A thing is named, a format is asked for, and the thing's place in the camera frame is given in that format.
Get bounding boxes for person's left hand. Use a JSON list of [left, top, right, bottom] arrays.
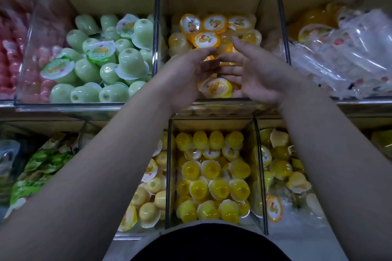
[[150, 46, 220, 115]]

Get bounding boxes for person's right hand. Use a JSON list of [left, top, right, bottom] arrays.
[[217, 38, 301, 108]]

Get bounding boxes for pile of orange-lid jelly cups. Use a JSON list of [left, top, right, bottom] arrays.
[[167, 13, 264, 100]]

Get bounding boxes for pile of green jelly cups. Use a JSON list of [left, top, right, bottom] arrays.
[[40, 13, 157, 104]]

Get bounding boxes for pile of clear packets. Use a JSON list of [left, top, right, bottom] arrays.
[[269, 4, 392, 100]]

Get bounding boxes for pile of pastel jelly cups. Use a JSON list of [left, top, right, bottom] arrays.
[[251, 128, 325, 222]]

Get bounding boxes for pile of yellow jelly cups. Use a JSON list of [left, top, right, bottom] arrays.
[[174, 130, 252, 225]]

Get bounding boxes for pile of pale yellow jelly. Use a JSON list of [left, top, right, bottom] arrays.
[[118, 132, 169, 233]]

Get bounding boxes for green juice pouches pile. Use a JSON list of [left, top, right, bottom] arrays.
[[3, 132, 83, 219]]

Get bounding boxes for pile of pink jelly sticks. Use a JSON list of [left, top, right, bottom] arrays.
[[0, 7, 38, 100]]

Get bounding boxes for pile of pale jelly pouches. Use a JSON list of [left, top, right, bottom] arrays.
[[0, 138, 22, 203]]

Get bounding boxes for person's left forearm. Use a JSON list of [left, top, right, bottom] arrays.
[[0, 95, 178, 261]]

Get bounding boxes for person's right forearm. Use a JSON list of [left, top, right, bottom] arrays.
[[278, 86, 392, 261]]

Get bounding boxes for black shirt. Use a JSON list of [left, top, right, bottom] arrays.
[[131, 221, 292, 261]]

